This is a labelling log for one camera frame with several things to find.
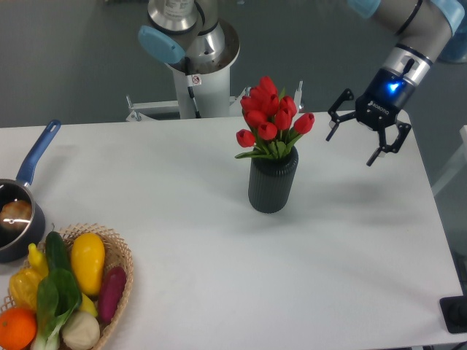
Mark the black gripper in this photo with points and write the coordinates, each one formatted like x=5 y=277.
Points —
x=377 y=108

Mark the red tulip bouquet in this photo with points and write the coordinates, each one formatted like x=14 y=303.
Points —
x=273 y=124

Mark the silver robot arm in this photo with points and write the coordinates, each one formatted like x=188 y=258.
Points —
x=189 y=37

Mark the dark ribbed vase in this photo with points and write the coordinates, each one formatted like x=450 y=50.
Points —
x=270 y=182

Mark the blue water jug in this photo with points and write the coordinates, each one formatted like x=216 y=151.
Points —
x=455 y=49

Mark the black device at edge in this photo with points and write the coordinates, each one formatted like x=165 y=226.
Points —
x=454 y=313

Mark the woven wicker basket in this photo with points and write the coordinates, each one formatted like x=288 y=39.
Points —
x=117 y=253

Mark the purple eggplant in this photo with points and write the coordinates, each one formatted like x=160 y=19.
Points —
x=110 y=293

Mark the yellow squash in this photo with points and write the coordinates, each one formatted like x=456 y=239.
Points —
x=87 y=259

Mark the yellow lemon piece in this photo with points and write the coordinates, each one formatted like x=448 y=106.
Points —
x=88 y=306

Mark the green cucumber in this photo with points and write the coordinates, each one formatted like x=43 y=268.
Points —
x=56 y=252

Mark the green bok choy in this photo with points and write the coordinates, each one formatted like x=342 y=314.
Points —
x=58 y=296

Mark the beige garlic bulb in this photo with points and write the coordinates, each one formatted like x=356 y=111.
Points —
x=81 y=331

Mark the small yellow pepper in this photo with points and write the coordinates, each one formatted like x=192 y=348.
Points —
x=37 y=260

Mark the brown bread in pan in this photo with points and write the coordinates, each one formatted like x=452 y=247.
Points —
x=16 y=215

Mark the yellow bell pepper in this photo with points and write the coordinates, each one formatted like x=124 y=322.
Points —
x=23 y=288

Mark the orange fruit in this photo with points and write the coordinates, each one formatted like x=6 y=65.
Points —
x=18 y=328

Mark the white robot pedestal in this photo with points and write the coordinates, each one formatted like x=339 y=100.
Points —
x=203 y=87

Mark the white metal frame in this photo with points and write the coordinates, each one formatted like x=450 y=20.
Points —
x=169 y=110

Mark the blue handled saucepan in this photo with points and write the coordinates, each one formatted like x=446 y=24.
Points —
x=14 y=244

